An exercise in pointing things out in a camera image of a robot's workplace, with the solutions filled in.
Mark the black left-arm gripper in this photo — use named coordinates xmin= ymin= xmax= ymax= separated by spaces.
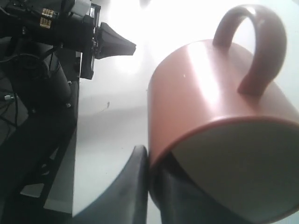
xmin=0 ymin=0 xmax=136 ymax=79

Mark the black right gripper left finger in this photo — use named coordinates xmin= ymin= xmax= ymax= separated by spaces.
xmin=73 ymin=145 xmax=149 ymax=224

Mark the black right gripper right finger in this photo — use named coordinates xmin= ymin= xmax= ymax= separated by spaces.
xmin=151 ymin=153 xmax=243 ymax=224

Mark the pink ceramic mug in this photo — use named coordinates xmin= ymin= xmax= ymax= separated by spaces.
xmin=148 ymin=4 xmax=299 ymax=224

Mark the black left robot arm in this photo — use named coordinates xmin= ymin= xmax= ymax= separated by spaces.
xmin=0 ymin=0 xmax=148 ymax=224

